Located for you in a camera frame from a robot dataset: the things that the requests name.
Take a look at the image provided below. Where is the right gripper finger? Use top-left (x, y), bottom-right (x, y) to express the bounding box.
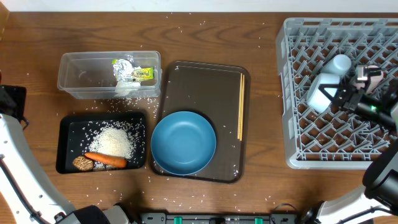
top-left (318, 84), bottom-right (345, 108)
top-left (364, 67), bottom-right (384, 83)

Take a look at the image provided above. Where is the white plastic cup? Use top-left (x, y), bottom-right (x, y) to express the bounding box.
top-left (352, 65), bottom-right (384, 94)

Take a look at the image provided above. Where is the light blue rice bowl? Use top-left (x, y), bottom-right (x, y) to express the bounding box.
top-left (306, 73), bottom-right (340, 113)

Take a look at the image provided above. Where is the light blue plastic cup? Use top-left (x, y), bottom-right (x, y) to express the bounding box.
top-left (321, 54), bottom-right (352, 78)

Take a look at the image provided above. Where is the dark blue plate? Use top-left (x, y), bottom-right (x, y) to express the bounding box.
top-left (150, 111), bottom-right (217, 176)

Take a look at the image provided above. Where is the yellow green wrapper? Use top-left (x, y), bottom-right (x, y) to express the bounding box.
top-left (112, 59), bottom-right (154, 82)

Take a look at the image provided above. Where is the orange carrot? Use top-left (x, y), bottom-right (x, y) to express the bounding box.
top-left (85, 152), bottom-right (127, 168)

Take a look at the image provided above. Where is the brown food scrap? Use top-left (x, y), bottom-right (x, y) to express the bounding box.
top-left (72, 156), bottom-right (94, 172)

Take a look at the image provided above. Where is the white paper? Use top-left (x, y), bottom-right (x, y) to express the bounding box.
top-left (114, 81), bottom-right (141, 97)

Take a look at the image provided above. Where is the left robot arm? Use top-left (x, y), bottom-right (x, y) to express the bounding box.
top-left (1, 114), bottom-right (131, 224)

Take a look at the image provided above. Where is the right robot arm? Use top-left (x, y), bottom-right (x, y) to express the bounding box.
top-left (298, 65), bottom-right (397, 223)

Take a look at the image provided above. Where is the grey dishwasher rack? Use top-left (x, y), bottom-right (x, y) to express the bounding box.
top-left (276, 17), bottom-right (397, 170)

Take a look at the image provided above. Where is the left wooden chopstick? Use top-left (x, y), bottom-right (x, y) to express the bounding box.
top-left (237, 73), bottom-right (243, 141)

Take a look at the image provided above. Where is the white rice pile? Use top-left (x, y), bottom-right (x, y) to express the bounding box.
top-left (83, 119), bottom-right (145, 160)

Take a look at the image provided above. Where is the clear plastic container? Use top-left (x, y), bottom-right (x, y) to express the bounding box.
top-left (57, 51), bottom-right (162, 99)

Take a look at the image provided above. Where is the black plastic tray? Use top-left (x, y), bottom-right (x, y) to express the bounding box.
top-left (56, 112), bottom-right (146, 174)

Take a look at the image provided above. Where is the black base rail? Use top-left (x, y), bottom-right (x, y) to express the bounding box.
top-left (138, 212), bottom-right (298, 224)

